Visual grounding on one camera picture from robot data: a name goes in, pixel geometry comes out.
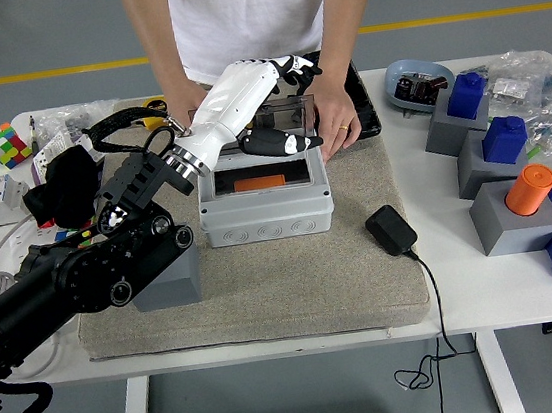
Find grey electrical box with lid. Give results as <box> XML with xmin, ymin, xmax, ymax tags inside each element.
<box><xmin>185</xmin><ymin>90</ymin><xmax>339</xmax><ymax>251</ymax></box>

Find person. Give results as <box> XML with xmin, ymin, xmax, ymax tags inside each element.
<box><xmin>164</xmin><ymin>0</ymin><xmax>344</xmax><ymax>92</ymax></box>

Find yellow tape measure with strap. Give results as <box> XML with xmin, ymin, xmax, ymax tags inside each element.
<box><xmin>140</xmin><ymin>97</ymin><xmax>170</xmax><ymax>131</ymax></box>

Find clear plastic bag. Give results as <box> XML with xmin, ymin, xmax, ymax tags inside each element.
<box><xmin>31</xmin><ymin>97</ymin><xmax>126</xmax><ymax>151</ymax></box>

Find person's left hand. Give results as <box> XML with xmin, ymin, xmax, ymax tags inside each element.
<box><xmin>309</xmin><ymin>81</ymin><xmax>368</xmax><ymax>165</ymax></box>

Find glossy black tray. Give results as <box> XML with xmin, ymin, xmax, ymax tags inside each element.
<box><xmin>307</xmin><ymin>45</ymin><xmax>383</xmax><ymax>143</ymax></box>

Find dark electronic components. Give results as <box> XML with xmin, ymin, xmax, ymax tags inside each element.
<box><xmin>392</xmin><ymin>68</ymin><xmax>450</xmax><ymax>108</ymax></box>

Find white power strip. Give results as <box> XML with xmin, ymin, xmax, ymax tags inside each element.
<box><xmin>6</xmin><ymin>222</ymin><xmax>81</xmax><ymax>350</ymax></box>

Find small clear parts packet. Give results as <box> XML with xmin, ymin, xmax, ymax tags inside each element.
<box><xmin>489</xmin><ymin>74</ymin><xmax>530</xmax><ymax>103</ymax></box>

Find colourful puzzle cube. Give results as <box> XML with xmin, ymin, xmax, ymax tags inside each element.
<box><xmin>0</xmin><ymin>119</ymin><xmax>34</xmax><ymax>171</ymax></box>
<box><xmin>51</xmin><ymin>222</ymin><xmax>99</xmax><ymax>253</ymax></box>

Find grey block with round hole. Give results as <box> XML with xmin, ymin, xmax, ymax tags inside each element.
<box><xmin>127</xmin><ymin>235</ymin><xmax>206</xmax><ymax>314</ymax></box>

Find grey holder block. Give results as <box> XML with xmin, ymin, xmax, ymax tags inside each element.
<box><xmin>451</xmin><ymin>123</ymin><xmax>537</xmax><ymax>203</ymax></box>
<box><xmin>418</xmin><ymin>87</ymin><xmax>497</xmax><ymax>162</ymax></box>
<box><xmin>465</xmin><ymin>175</ymin><xmax>552</xmax><ymax>259</ymax></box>

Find black power adapter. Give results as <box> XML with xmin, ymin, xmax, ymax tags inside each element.
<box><xmin>363</xmin><ymin>201</ymin><xmax>421</xmax><ymax>259</ymax></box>

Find black adapter cord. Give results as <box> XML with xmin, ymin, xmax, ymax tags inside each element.
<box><xmin>379</xmin><ymin>242</ymin><xmax>487</xmax><ymax>413</ymax></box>

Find blue battery block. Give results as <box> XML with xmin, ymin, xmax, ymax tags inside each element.
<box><xmin>478</xmin><ymin>114</ymin><xmax>532</xmax><ymax>169</ymax></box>
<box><xmin>442</xmin><ymin>70</ymin><xmax>492</xmax><ymax>123</ymax></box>

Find beige fabric mat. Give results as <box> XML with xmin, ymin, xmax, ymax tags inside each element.
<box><xmin>50</xmin><ymin>65</ymin><xmax>433</xmax><ymax>366</ymax></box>

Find white purple parts packet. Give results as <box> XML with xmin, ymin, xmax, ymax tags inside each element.
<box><xmin>26</xmin><ymin>129</ymin><xmax>77</xmax><ymax>186</ymax></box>

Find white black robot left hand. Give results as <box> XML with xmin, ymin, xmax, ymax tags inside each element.
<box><xmin>168</xmin><ymin>49</ymin><xmax>334</xmax><ymax>173</ymax></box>

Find person's right hand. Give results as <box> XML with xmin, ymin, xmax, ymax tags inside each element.
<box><xmin>162</xmin><ymin>79</ymin><xmax>214</xmax><ymax>129</ymax></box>

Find orange cylinder battery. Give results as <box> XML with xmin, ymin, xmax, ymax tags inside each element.
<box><xmin>232</xmin><ymin>173</ymin><xmax>288</xmax><ymax>193</ymax></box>
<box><xmin>500</xmin><ymin>162</ymin><xmax>552</xmax><ymax>219</ymax></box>

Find light blue bowl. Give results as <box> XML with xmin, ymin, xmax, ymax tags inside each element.
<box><xmin>382</xmin><ymin>53</ymin><xmax>461</xmax><ymax>120</ymax></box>

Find white terminal block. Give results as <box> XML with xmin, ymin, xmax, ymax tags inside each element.
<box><xmin>77</xmin><ymin>128</ymin><xmax>111</xmax><ymax>164</ymax></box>

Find black cloth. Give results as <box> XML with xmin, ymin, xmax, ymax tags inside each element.
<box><xmin>16</xmin><ymin>142</ymin><xmax>108</xmax><ymax>234</ymax></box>

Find thin grey screwdriver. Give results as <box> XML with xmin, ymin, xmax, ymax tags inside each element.
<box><xmin>26</xmin><ymin>113</ymin><xmax>39</xmax><ymax>152</ymax></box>

